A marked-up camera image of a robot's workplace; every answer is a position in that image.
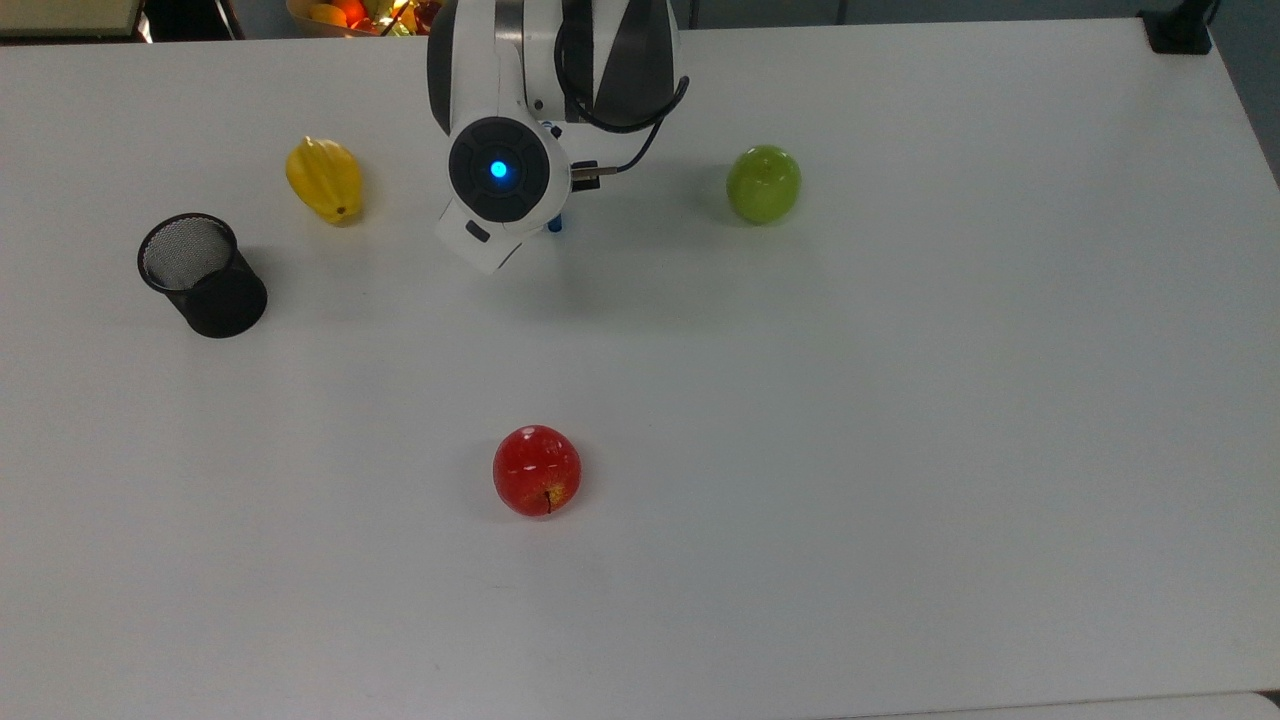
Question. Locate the yellow starfruit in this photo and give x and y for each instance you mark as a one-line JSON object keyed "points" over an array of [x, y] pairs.
{"points": [[324, 180]]}

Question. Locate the red apple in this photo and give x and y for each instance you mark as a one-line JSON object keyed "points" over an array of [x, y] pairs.
{"points": [[537, 471]]}

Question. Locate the black mesh pen cup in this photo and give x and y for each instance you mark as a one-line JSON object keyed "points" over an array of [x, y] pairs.
{"points": [[205, 280]]}

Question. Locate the beige box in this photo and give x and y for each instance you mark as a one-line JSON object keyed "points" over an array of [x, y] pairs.
{"points": [[65, 16]]}

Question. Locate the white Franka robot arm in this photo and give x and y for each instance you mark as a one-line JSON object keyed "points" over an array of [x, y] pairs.
{"points": [[550, 110]]}

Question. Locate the green apple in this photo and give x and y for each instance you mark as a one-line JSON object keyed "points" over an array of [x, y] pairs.
{"points": [[764, 184]]}

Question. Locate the fruit basket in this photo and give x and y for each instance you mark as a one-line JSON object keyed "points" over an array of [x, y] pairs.
{"points": [[360, 14]]}

